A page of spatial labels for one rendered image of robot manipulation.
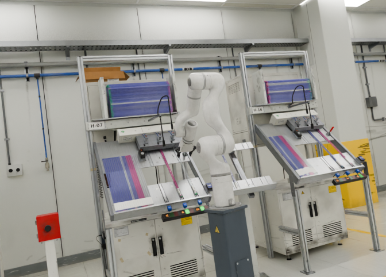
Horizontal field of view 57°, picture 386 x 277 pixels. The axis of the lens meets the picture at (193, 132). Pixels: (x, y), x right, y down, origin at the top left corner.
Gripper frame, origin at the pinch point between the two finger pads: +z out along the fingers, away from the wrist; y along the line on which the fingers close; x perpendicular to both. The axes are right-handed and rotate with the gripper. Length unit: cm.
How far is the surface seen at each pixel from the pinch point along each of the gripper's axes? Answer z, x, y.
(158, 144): 6.2, -19.9, 13.1
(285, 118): 6, -33, -114
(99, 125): 3, -44, 54
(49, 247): 28, 35, 97
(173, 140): 6.4, -22.5, 0.4
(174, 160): 11.4, -5.8, 3.6
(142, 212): 11, 35, 39
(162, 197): 9.4, 27.3, 23.9
